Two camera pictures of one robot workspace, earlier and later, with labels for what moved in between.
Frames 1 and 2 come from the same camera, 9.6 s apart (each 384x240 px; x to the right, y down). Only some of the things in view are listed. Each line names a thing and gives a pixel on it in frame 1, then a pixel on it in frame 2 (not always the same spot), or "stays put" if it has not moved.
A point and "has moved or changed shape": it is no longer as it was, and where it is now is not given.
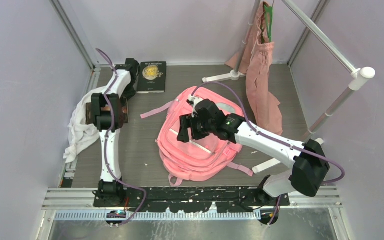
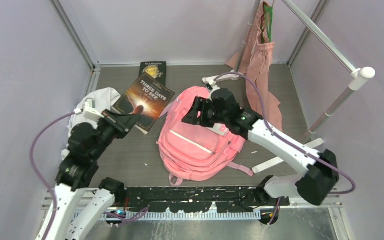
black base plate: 187,199 stays put
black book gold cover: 152,77 stays put
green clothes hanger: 268,13 stays put
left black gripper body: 130,91 -> 109,130
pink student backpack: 195,160 stays put
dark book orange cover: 89,119 has moved or changed shape
